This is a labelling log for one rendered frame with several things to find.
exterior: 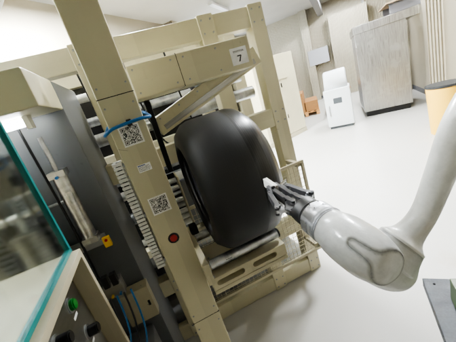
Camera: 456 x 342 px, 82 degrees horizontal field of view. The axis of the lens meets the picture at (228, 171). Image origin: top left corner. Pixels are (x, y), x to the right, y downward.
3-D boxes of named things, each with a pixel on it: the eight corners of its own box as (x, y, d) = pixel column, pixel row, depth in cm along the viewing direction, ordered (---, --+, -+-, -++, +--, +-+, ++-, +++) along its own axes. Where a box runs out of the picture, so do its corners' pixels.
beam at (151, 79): (137, 100, 118) (124, 66, 113) (137, 103, 141) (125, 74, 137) (255, 65, 133) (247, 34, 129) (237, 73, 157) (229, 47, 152)
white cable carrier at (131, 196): (157, 269, 110) (110, 165, 96) (157, 263, 114) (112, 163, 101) (167, 264, 111) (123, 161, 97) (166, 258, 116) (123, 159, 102)
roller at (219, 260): (210, 273, 108) (206, 263, 108) (208, 269, 112) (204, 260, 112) (281, 237, 117) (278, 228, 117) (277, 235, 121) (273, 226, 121)
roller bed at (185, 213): (163, 237, 148) (142, 190, 139) (160, 226, 161) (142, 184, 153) (195, 222, 153) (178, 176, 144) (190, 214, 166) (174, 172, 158)
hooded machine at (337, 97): (357, 125, 589) (348, 66, 552) (329, 130, 613) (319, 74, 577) (354, 119, 649) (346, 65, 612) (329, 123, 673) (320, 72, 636)
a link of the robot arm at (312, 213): (311, 218, 56) (294, 207, 62) (315, 250, 60) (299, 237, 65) (344, 202, 59) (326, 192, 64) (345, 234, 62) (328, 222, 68)
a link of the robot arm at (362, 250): (302, 237, 57) (334, 257, 63) (359, 288, 43) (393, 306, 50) (331, 197, 56) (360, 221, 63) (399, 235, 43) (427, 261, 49)
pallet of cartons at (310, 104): (321, 106, 952) (317, 85, 930) (320, 113, 840) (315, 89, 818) (296, 112, 992) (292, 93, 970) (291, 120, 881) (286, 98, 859)
